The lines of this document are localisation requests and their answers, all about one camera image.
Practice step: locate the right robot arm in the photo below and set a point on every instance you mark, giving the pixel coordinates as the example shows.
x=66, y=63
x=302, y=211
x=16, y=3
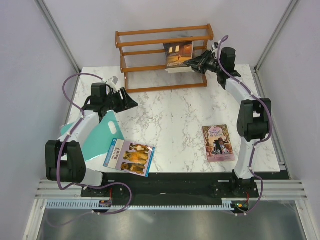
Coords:
x=254, y=122

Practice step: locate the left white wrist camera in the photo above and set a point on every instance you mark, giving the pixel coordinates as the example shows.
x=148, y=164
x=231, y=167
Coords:
x=113, y=83

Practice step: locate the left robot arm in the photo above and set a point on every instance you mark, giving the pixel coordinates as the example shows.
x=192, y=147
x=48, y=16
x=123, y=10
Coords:
x=64, y=159

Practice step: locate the Jane Eyre blue book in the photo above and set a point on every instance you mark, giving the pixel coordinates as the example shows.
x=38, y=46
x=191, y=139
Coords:
x=180, y=72

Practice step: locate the A Tale of Two Cities book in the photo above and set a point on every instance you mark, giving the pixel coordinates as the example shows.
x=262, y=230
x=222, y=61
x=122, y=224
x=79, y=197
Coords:
x=175, y=69

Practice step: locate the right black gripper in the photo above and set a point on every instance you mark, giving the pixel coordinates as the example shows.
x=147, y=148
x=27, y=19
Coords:
x=198, y=63

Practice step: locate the teal plastic file folder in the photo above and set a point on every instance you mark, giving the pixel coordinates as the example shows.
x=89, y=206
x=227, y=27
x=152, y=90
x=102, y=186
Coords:
x=94, y=135

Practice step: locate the light blue cable duct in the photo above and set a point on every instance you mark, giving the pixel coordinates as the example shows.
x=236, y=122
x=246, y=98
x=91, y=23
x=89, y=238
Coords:
x=102, y=205

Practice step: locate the Taming of the Shrew book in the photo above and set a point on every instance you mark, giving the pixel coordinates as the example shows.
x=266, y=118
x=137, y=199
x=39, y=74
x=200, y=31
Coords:
x=218, y=147

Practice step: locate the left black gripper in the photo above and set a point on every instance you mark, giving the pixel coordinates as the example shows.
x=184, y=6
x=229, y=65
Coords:
x=126, y=103

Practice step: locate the wooden three-tier shelf rack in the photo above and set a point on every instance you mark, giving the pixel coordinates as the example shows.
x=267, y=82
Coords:
x=143, y=51

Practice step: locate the Why Do Dogs Bark book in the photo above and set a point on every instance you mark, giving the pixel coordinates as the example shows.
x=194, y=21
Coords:
x=130, y=157

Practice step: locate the Kate DiCamillo dark book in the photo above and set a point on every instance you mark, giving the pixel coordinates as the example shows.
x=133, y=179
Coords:
x=176, y=54

